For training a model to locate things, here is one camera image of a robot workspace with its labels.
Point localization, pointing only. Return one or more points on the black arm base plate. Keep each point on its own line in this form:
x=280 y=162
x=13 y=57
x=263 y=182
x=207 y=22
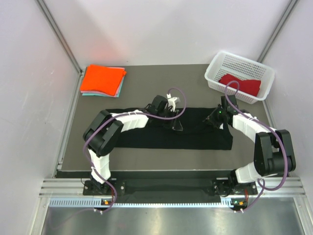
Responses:
x=211 y=174

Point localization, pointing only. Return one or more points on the red t shirt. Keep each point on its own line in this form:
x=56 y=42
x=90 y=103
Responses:
x=249 y=86

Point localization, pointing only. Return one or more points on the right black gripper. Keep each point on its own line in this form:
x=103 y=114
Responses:
x=211 y=118

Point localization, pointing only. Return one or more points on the right aluminium corner post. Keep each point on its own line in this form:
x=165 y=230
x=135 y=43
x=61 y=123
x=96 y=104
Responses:
x=277 y=29

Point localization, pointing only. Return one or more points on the aluminium corner post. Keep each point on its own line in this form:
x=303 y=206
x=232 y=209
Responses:
x=58 y=33
x=277 y=29

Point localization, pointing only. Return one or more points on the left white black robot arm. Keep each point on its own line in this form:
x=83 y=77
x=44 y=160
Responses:
x=102 y=135

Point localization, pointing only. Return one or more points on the aluminium frame rail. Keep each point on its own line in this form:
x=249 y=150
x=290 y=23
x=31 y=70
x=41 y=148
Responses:
x=177 y=187

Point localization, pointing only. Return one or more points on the white plastic basket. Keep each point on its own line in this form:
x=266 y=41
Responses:
x=242 y=68

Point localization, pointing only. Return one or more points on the left aluminium corner post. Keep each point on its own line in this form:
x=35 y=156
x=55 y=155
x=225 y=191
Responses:
x=58 y=33

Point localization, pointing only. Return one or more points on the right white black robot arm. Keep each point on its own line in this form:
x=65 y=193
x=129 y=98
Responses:
x=273 y=149

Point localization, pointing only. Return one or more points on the grey slotted cable duct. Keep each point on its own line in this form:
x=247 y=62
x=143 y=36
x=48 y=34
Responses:
x=104 y=203

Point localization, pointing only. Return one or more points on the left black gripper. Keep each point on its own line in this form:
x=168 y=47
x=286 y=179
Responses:
x=174 y=123

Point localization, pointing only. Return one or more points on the orange folded t shirt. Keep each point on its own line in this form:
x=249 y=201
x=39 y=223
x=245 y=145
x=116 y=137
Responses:
x=97 y=69

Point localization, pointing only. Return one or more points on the black t shirt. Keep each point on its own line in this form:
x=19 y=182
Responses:
x=196 y=134

